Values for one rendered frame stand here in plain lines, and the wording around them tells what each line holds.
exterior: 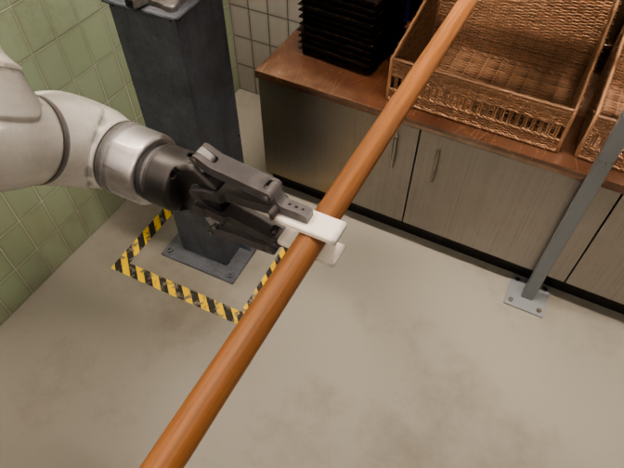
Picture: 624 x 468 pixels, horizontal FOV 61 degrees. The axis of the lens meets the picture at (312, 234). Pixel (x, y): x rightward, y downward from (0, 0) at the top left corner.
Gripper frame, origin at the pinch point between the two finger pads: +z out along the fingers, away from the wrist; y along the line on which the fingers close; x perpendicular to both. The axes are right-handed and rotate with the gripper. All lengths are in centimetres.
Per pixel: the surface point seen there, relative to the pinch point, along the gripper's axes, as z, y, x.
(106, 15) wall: -122, 48, -86
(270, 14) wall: -100, 75, -155
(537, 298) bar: 42, 119, -97
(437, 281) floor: 8, 120, -88
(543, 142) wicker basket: 22, 59, -105
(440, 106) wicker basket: -10, 58, -105
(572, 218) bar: 38, 75, -95
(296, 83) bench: -57, 62, -100
